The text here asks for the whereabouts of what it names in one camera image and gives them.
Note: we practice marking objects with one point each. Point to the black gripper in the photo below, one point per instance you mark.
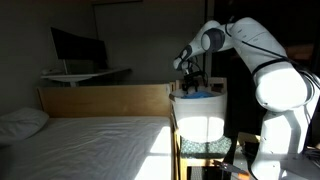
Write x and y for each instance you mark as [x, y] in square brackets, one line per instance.
[191, 78]

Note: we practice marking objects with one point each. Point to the white desk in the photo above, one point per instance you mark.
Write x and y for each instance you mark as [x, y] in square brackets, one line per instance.
[83, 75]

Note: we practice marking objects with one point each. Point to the wooden bed board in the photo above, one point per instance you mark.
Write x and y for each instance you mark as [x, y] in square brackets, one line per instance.
[106, 100]

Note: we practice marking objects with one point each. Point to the black computer monitor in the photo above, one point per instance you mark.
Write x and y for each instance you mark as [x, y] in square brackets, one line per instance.
[80, 46]

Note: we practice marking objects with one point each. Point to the blue cloth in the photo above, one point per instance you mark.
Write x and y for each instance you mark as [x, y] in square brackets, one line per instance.
[199, 95]

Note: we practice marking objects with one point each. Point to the white woven basket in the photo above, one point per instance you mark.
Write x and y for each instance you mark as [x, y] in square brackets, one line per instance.
[200, 116]

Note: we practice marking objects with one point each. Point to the black orange tool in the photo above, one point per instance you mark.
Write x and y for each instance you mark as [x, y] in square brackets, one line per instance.
[230, 167]

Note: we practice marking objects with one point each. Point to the white bed mattress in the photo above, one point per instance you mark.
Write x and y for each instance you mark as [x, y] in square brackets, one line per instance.
[83, 150]

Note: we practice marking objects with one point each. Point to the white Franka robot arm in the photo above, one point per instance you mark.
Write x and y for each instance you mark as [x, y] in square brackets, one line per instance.
[283, 90]

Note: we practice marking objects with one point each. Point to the white pillow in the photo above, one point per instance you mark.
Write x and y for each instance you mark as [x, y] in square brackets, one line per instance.
[20, 125]

